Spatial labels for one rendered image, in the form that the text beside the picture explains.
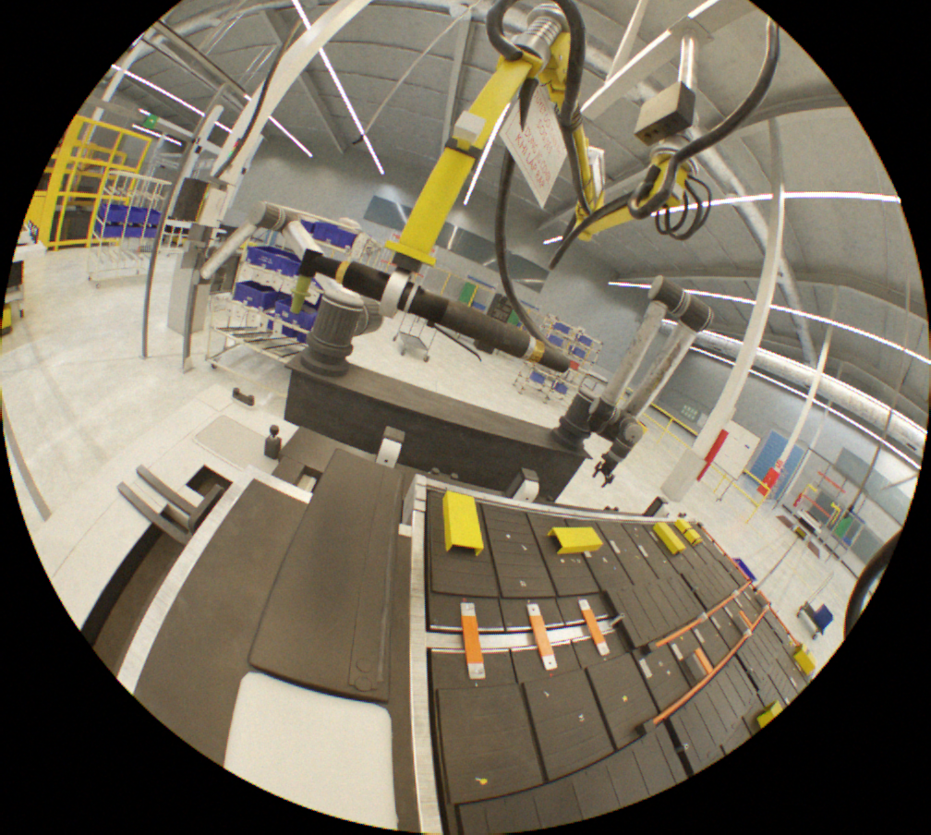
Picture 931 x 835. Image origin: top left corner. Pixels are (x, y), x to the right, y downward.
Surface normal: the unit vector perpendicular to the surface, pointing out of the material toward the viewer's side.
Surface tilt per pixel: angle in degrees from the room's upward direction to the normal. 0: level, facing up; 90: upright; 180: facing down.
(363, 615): 0
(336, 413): 90
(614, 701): 0
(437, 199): 90
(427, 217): 90
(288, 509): 0
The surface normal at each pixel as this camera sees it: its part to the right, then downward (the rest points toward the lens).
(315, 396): 0.19, 0.33
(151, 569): 0.40, -0.88
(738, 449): -0.89, -0.32
